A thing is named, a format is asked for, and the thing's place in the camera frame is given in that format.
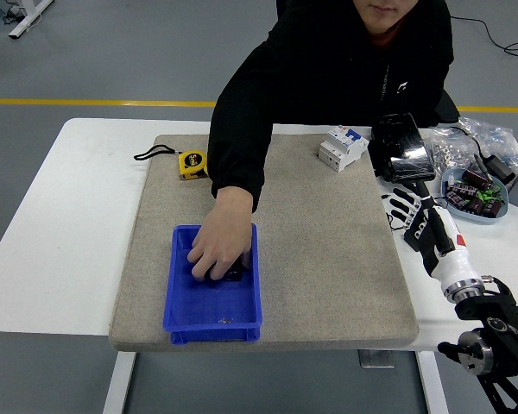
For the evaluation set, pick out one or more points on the person's right hand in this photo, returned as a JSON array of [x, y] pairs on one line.
[[222, 237]]

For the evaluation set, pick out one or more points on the white table leg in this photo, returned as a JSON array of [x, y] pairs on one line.
[[118, 384], [429, 384]]

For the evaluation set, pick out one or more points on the blue plastic box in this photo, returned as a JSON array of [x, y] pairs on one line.
[[207, 302]]

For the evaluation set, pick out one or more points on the light blue bowl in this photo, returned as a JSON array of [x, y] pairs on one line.
[[479, 220]]

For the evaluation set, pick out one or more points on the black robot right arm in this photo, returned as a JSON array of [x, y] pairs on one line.
[[492, 310]]

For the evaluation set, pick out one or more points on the grey metal table bracket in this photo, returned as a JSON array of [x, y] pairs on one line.
[[375, 359]]

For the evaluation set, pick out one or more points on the yellow tape measure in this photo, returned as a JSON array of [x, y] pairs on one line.
[[191, 164]]

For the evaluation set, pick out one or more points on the black power adapter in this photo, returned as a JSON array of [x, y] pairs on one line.
[[500, 169]]

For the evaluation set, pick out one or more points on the clear bag of metal washers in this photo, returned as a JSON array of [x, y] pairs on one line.
[[446, 153]]

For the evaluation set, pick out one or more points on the small debris scrap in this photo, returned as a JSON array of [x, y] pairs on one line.
[[224, 320]]

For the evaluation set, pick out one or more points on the person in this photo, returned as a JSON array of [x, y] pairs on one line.
[[328, 77]]

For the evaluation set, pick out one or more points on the grey-brown mat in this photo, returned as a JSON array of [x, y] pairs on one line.
[[328, 237]]

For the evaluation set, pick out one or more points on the clear bag of blue parts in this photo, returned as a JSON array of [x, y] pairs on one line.
[[496, 138]]

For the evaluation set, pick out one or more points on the grey metal probe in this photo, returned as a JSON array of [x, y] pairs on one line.
[[481, 163]]

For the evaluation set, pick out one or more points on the black wrapped case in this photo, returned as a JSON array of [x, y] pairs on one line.
[[399, 142]]

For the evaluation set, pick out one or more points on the white circuit breaker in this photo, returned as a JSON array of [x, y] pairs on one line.
[[339, 151]]

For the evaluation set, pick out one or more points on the white desk frame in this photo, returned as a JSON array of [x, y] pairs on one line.
[[26, 21]]

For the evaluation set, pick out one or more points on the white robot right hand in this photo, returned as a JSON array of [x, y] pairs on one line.
[[451, 263]]

